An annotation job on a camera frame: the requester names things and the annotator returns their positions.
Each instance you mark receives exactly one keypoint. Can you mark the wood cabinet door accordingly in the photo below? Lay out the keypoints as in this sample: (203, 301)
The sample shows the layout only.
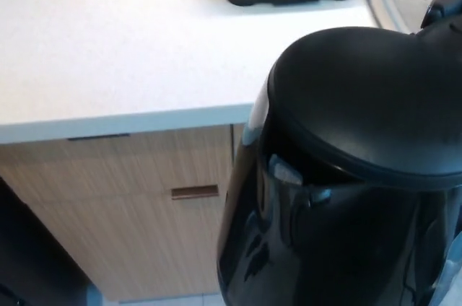
(239, 136)

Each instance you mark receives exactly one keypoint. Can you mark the black electric kettle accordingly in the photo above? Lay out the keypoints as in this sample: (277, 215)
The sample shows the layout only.
(343, 176)

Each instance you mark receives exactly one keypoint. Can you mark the dark appliance beside cabinet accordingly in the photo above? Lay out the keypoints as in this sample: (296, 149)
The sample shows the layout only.
(29, 248)

